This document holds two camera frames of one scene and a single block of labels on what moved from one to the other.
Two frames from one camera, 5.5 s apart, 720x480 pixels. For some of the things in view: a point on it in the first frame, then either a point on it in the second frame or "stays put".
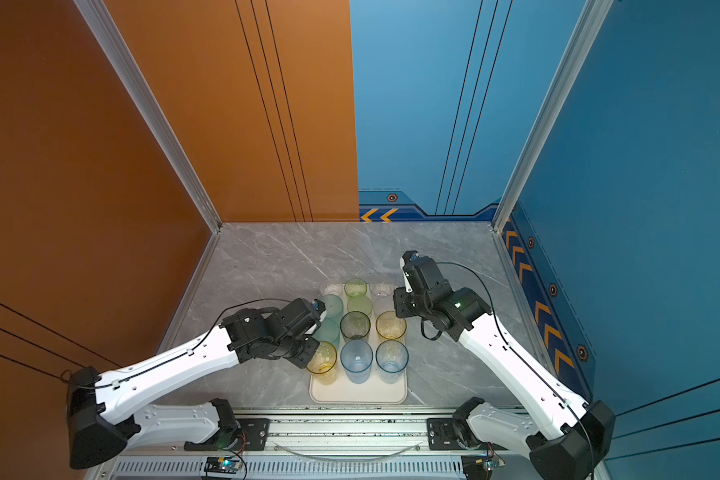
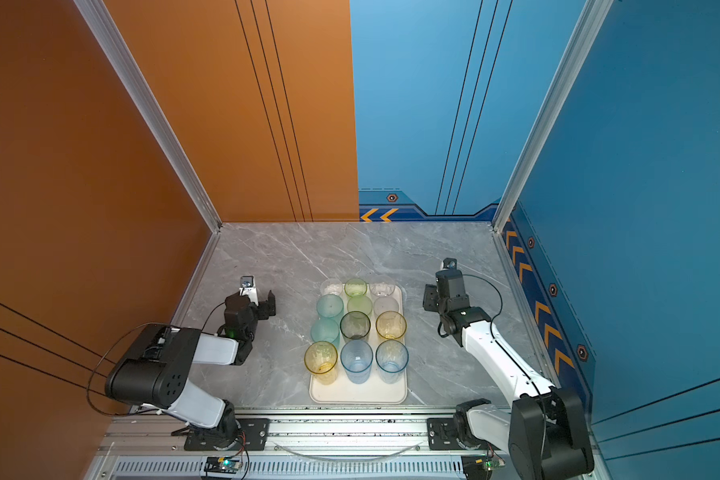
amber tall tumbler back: (322, 367) stays put
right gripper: (399, 298) → (430, 291)
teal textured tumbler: (329, 331) stays put
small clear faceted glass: (331, 289) stays put
